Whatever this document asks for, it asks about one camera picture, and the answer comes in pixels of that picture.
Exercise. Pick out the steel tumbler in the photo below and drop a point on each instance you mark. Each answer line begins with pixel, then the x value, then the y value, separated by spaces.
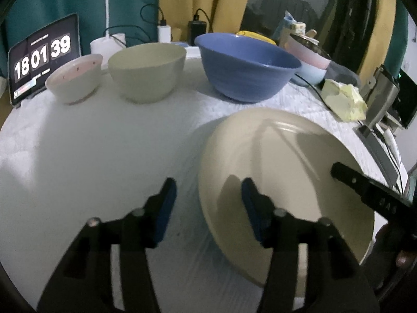
pixel 379 104

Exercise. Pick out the white charger plug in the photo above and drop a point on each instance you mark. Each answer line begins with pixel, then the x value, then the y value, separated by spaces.
pixel 164 33

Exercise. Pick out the yellow tissue box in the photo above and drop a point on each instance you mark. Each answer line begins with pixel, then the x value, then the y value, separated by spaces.
pixel 345 101

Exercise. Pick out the plain pink bowl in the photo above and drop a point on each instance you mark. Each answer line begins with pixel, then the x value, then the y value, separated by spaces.
pixel 309 60

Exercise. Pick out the tablet with clock display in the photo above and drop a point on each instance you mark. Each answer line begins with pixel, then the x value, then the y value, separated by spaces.
pixel 42 55

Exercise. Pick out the light blue bowl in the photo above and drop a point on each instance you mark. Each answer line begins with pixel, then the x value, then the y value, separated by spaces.
pixel 312 75

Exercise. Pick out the cream bowl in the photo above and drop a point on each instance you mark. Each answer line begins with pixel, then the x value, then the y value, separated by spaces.
pixel 146 78

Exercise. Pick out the white tube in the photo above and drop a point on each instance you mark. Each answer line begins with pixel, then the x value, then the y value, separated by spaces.
pixel 392 146

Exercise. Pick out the large blue bowl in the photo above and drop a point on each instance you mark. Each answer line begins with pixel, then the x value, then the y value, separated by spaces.
pixel 241 75

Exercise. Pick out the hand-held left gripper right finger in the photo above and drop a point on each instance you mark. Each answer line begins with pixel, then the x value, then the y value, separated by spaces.
pixel 251 210

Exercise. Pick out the cream plate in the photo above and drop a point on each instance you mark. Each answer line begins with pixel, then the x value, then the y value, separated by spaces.
pixel 277 156

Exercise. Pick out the person's right hand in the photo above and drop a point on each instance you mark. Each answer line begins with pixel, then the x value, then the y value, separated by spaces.
pixel 402 260

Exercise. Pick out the grey cloth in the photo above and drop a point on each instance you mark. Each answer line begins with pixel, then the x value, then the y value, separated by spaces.
pixel 342 73

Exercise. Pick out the black smartphone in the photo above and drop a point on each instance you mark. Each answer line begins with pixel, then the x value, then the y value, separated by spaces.
pixel 378 151

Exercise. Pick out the white desk lamp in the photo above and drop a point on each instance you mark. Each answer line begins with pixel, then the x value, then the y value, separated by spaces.
pixel 107 44

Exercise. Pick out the dark monitor screen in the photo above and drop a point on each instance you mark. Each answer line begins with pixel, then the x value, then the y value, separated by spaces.
pixel 407 97

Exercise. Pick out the white tablecloth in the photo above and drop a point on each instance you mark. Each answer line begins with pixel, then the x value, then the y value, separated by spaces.
pixel 97 156

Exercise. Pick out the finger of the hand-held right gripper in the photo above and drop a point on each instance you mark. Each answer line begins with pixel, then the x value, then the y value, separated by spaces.
pixel 365 189

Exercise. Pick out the black charger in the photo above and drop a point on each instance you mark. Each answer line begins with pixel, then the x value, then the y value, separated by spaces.
pixel 197 32

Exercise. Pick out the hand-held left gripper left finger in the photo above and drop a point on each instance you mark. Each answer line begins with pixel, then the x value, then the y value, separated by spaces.
pixel 166 210

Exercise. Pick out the pink dotted bowl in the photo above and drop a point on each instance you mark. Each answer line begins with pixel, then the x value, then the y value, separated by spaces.
pixel 75 84

